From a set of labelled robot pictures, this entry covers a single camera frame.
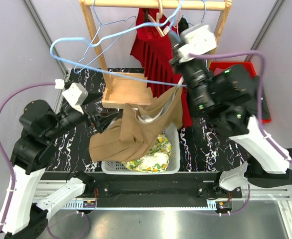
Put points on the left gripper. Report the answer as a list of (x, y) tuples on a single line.
[(104, 117)]

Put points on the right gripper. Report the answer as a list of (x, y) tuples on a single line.
[(176, 41)]

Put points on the tan pleated skirt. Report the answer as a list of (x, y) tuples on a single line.
[(132, 136)]

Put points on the red pleated skirt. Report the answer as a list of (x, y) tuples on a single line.
[(154, 52)]

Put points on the cream wooden hanger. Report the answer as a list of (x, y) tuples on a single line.
[(158, 25)]

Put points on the lemon print skirt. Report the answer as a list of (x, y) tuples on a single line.
[(156, 160)]

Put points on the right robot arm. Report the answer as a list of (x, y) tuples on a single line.
[(222, 100)]

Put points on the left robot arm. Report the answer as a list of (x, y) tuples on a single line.
[(21, 217)]

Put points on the black skirt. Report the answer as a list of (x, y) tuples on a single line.
[(182, 25)]

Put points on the red plastic bin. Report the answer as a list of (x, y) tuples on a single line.
[(218, 66)]

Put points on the wooden clothes rack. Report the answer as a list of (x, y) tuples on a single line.
[(120, 89)]

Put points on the white plastic basket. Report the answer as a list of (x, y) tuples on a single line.
[(117, 168)]

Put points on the black marble mat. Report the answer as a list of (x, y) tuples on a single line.
[(201, 149)]

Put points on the dark grey striped shirt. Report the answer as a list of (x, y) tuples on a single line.
[(264, 105)]

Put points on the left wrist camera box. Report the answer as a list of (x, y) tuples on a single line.
[(74, 93)]

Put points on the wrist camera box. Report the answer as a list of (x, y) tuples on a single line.
[(198, 39), (74, 93)]

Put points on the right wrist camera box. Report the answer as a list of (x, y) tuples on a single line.
[(198, 39)]

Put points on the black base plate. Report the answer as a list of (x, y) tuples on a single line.
[(182, 190)]

